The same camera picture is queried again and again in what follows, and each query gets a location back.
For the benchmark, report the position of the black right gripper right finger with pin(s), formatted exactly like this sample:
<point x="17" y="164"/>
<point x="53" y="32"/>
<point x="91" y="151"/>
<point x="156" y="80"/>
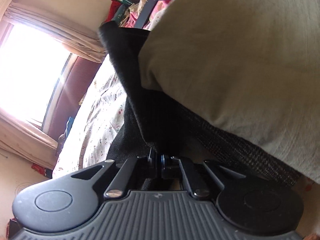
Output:
<point x="197" y="179"/>

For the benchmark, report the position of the olive green garment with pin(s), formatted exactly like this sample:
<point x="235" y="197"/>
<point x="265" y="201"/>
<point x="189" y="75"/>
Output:
<point x="248" y="67"/>

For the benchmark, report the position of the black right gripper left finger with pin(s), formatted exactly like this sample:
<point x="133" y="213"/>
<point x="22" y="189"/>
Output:
<point x="136" y="173"/>

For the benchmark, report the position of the cherry print bed sheet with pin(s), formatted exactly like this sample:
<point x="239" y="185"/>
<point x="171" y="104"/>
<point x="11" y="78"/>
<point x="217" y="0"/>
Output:
<point x="97" y="123"/>

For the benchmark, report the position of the dark red headboard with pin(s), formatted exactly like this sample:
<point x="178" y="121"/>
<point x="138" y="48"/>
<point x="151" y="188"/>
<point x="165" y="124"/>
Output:
<point x="77" y="75"/>

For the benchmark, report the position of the black pants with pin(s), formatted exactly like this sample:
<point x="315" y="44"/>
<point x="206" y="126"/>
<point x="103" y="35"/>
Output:
<point x="155" y="121"/>

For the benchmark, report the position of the beige window curtain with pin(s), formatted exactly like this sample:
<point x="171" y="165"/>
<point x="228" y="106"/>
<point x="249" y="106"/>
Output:
<point x="18" y="136"/>

